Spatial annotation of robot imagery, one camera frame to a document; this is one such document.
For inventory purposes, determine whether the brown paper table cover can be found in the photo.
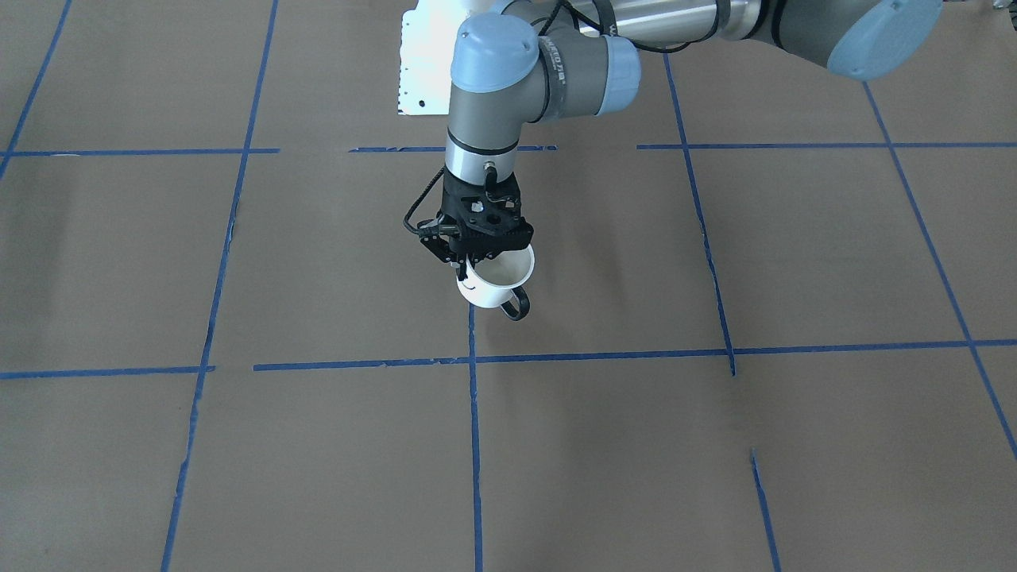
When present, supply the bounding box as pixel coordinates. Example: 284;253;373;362
2;1;1015;571

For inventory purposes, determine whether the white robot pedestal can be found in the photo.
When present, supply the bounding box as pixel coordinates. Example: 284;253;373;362
397;1;491;116

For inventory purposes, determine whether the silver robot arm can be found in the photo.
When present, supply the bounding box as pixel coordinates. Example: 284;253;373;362
415;1;943;281

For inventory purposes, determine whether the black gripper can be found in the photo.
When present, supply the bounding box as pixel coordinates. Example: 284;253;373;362
439;173;534;282

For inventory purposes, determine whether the white smiley mug black handle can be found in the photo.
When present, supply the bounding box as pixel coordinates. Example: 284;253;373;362
457;246;536;321

